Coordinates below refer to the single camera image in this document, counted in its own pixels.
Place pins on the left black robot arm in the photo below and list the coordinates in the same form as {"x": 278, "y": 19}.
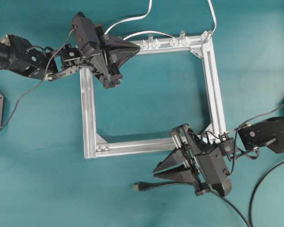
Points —
{"x": 21, "y": 57}

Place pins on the left wrist camera housing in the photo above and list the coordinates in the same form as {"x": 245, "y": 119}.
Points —
{"x": 85, "y": 35}

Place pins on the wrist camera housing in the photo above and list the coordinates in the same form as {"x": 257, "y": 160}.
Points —
{"x": 214, "y": 170}
{"x": 85, "y": 35}

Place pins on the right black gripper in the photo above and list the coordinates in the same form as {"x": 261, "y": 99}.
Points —
{"x": 190, "y": 162}

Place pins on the right wrist camera housing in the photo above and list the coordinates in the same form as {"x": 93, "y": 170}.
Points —
{"x": 214, "y": 170}

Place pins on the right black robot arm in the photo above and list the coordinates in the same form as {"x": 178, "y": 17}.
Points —
{"x": 268, "y": 133}

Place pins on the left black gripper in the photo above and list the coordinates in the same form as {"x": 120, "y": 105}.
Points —
{"x": 103, "y": 55}

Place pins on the corner aluminium post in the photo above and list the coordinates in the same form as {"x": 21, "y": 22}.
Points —
{"x": 208, "y": 36}

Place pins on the square aluminium extrusion frame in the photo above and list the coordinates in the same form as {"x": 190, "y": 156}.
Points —
{"x": 95, "y": 146}

